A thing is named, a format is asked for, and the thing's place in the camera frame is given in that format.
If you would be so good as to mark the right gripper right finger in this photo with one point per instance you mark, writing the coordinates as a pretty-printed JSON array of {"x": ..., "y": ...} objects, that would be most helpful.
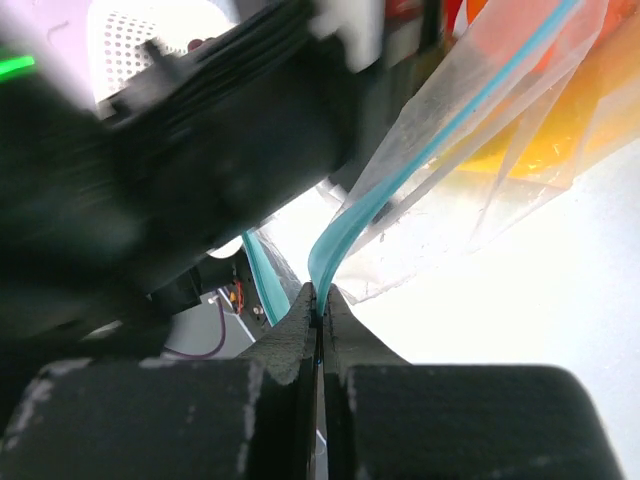
[{"x": 389, "y": 419}]

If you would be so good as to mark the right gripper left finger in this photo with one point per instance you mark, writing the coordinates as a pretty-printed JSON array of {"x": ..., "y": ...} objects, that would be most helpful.
[{"x": 250, "y": 417}]

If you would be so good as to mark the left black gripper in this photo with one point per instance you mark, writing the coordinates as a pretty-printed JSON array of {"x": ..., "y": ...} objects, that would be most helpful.
[{"x": 104, "y": 208}]

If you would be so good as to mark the clear zip top bag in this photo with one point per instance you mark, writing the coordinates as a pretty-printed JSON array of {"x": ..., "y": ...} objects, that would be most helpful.
[{"x": 438, "y": 183}]

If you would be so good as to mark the orange fake fruit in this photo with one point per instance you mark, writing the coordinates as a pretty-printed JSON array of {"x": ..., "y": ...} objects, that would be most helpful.
[{"x": 598, "y": 110}]

